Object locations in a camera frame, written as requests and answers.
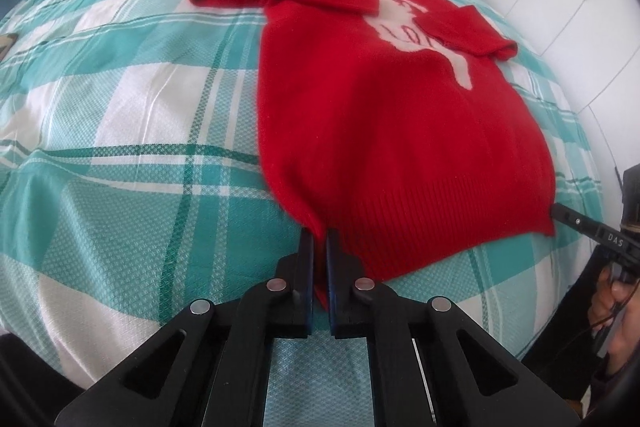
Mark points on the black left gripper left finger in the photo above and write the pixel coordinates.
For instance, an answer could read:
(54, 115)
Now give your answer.
(209, 365)

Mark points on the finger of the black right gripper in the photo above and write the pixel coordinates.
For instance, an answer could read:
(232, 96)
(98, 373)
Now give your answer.
(618, 247)

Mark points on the teal plaid bed sheet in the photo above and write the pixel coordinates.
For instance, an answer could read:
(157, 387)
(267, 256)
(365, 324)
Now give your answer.
(130, 186)

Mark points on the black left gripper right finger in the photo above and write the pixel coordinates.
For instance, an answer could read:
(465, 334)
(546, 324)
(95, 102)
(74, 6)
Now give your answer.
(430, 363)

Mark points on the person's right hand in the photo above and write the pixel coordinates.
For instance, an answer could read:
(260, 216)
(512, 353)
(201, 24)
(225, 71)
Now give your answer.
(626, 339)

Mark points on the red knit sweater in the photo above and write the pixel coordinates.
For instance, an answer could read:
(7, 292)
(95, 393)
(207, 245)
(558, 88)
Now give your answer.
(390, 122)

